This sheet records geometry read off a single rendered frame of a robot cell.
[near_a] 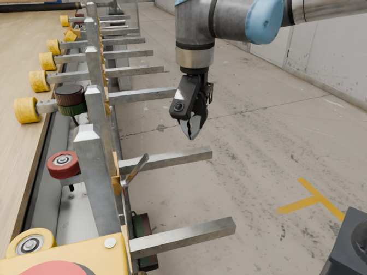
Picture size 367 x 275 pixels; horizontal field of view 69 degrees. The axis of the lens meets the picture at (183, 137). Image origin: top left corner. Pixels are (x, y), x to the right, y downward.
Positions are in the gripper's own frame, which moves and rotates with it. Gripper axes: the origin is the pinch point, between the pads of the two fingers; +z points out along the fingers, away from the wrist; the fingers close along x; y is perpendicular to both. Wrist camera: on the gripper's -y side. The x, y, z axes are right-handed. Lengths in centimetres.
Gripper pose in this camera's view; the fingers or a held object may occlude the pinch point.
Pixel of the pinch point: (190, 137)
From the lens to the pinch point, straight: 74.6
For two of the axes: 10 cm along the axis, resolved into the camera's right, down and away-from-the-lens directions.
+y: 4.1, -5.1, 7.6
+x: -9.1, -2.3, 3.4
